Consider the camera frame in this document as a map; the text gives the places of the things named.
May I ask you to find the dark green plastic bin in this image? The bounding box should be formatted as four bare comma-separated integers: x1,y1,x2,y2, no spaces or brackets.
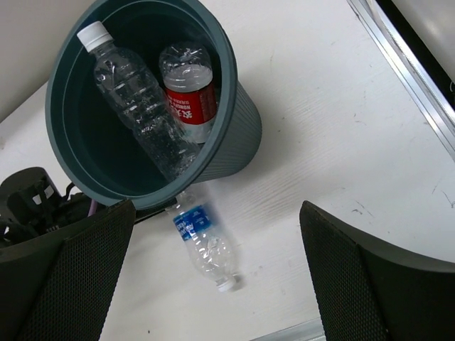
45,1,262,210

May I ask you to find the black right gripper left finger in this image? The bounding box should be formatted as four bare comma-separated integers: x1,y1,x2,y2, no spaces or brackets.
1,200,136,340

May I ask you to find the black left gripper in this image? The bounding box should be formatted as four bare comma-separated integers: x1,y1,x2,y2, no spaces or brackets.
1,167,106,248

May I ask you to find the clear bottle red label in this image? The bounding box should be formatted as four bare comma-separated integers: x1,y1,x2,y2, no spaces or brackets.
159,41,218,144

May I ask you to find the clear unlabelled plastic bottle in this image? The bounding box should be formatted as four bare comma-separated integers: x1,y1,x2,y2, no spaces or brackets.
77,21,200,182

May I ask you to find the clear bottle blue label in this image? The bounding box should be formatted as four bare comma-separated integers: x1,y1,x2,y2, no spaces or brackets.
166,185,242,293

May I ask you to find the aluminium table edge rail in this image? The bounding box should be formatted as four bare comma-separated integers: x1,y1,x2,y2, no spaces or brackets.
348,1,454,158

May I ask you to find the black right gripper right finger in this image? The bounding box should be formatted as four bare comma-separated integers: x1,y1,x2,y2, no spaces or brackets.
299,201,454,340

